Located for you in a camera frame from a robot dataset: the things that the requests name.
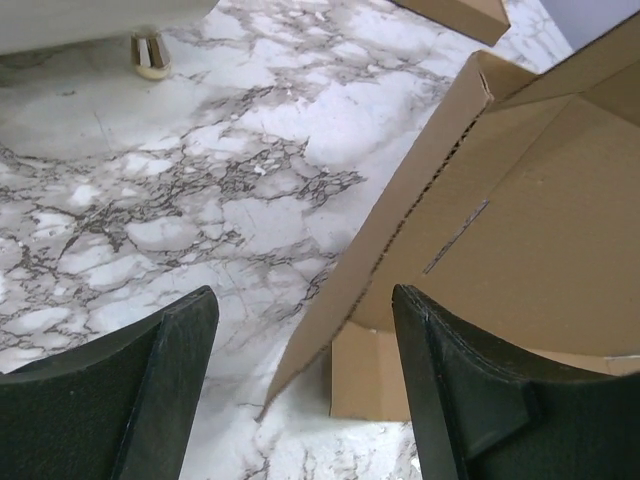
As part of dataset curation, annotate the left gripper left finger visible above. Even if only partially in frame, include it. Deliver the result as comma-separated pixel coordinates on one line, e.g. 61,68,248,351
1,286,219,479

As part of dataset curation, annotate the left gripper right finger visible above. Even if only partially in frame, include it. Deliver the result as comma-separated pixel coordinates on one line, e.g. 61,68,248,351
392,285,639,479

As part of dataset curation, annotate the brown cardboard box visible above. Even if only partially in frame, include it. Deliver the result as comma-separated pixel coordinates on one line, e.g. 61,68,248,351
266,15,639,421

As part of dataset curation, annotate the folded cardboard box left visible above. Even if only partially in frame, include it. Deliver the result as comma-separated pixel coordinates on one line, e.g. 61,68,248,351
396,0,511,46

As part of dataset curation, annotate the cream cylindrical container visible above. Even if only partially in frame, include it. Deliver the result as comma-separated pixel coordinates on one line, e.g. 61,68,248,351
1,0,217,80

